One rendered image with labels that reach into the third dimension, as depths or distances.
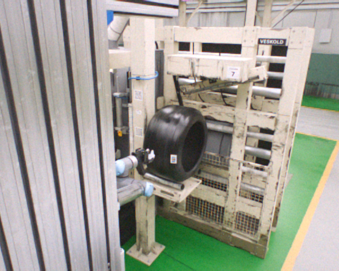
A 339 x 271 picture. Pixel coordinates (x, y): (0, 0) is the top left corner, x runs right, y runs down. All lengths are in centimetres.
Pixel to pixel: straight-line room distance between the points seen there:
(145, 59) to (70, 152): 156
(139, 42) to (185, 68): 39
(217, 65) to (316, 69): 872
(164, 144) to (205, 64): 66
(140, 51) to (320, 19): 905
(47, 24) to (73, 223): 32
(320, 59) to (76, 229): 1026
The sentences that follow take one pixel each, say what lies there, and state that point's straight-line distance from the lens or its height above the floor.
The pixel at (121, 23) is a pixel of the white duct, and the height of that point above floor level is 201.
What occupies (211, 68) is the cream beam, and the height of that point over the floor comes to 171.
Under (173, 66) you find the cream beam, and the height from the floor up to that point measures 171.
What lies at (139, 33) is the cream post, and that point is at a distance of 199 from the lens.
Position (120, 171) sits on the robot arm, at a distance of 147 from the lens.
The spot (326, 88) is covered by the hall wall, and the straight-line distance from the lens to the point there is 1061.
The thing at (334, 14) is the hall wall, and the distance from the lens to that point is 1060.
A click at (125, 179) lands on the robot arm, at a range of 151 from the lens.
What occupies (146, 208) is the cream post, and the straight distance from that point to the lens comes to 242.
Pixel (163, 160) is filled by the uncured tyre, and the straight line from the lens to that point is 182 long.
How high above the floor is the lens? 194
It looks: 21 degrees down
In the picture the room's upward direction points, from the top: 1 degrees clockwise
